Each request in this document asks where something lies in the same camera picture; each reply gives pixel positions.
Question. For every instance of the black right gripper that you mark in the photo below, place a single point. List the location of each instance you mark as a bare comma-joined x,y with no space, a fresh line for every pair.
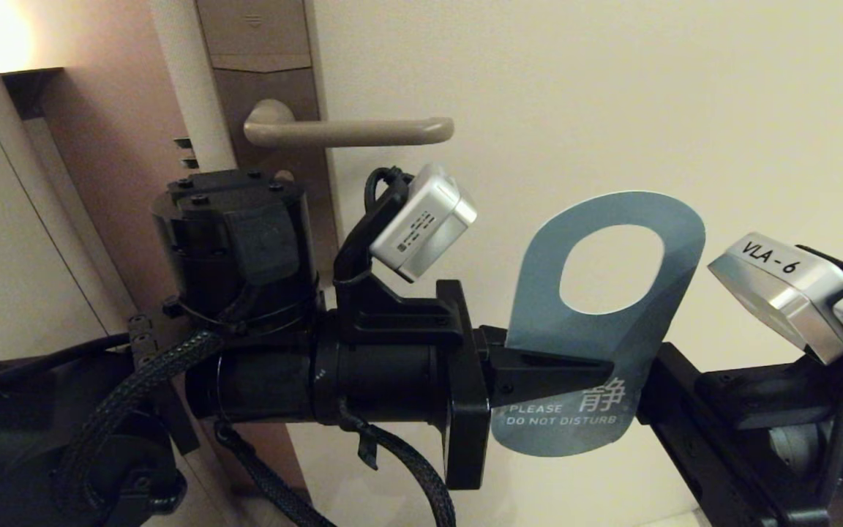
721,454

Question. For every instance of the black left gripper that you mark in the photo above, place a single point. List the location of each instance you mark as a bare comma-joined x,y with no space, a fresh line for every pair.
392,380

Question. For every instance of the blue do-not-disturb door hanger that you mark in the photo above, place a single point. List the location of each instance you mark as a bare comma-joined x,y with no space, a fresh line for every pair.
538,307

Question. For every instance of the cream white door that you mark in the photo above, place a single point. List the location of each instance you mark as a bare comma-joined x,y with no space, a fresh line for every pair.
612,88

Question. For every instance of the brown metal lock plate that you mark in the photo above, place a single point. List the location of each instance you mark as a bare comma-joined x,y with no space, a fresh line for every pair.
260,44

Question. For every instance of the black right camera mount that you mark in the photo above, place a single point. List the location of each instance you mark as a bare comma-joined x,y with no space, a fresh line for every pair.
773,395

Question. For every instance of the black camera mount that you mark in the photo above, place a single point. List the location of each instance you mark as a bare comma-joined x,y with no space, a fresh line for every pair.
385,307
773,395

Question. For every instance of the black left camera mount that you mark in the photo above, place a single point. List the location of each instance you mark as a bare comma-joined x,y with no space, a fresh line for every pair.
385,307

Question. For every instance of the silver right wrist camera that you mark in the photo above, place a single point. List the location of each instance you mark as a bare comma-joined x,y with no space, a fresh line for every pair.
787,289

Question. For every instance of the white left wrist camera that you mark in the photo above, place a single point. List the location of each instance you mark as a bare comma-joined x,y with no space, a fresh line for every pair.
421,223

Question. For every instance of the glowing wall lamp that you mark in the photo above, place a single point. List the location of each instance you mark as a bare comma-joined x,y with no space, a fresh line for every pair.
26,88

